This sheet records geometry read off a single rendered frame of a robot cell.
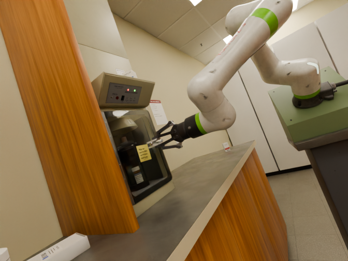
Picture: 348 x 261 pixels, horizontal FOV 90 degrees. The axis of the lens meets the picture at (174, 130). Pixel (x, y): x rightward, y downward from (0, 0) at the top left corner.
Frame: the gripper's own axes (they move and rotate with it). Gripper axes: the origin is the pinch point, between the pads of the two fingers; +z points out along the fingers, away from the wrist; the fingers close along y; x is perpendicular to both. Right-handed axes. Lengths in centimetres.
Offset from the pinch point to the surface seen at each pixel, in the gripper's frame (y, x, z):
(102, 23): 70, -1, 6
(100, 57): 46.6, 9.0, 5.6
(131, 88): 26.9, 5.6, -2.8
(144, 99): 23.3, -5.5, 0.9
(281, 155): -88, -290, -27
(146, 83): 29.4, -4.1, -5.2
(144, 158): -5.1, 5.3, 4.3
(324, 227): -120, -127, -49
